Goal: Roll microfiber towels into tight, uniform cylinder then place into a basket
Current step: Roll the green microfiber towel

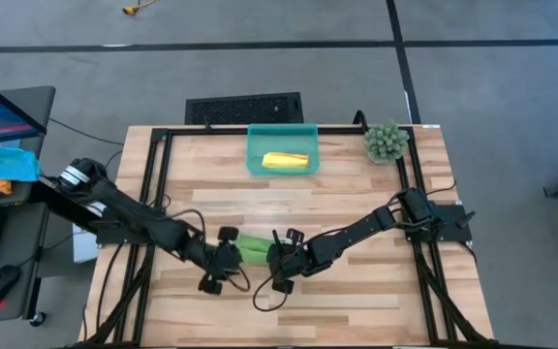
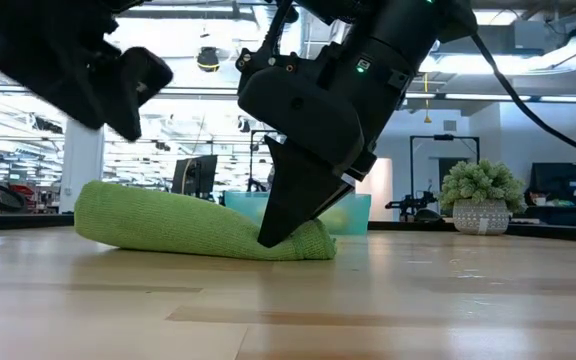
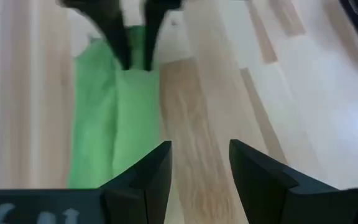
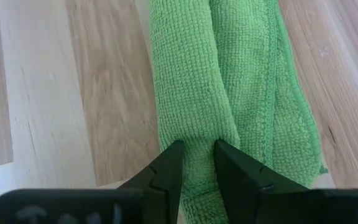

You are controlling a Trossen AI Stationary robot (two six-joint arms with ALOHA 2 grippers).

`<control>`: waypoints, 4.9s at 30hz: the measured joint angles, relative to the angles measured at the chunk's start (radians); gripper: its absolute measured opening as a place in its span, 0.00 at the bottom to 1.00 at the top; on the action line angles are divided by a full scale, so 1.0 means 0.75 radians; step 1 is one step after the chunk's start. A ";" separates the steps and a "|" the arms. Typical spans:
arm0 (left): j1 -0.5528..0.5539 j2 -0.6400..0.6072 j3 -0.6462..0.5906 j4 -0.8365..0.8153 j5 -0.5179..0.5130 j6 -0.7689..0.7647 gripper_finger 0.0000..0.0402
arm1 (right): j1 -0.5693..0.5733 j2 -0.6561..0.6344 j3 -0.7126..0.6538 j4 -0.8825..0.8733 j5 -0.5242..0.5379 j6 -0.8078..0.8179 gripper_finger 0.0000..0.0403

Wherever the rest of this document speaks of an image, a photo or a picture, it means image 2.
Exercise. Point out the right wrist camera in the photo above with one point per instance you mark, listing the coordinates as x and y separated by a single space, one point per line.
263 60

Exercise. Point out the black ceiling-hung device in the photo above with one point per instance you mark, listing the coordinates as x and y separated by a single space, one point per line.
208 57

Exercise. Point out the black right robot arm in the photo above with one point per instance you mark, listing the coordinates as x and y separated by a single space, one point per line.
408 30

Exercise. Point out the potted artificial succulent plant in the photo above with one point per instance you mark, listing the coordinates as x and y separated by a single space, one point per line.
480 190

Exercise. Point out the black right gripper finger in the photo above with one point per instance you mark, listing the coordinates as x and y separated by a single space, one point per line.
298 190
345 189

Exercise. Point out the teal translucent plastic basket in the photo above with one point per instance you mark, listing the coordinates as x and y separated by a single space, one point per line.
358 215

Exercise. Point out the green microfiber towel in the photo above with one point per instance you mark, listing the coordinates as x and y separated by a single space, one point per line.
168 225

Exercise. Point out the small black robot arm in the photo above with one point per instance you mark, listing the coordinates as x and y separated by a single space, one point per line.
410 204

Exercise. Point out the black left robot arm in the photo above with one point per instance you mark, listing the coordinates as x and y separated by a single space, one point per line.
28 45

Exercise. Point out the white pillar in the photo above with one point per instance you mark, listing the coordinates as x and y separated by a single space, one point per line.
82 165

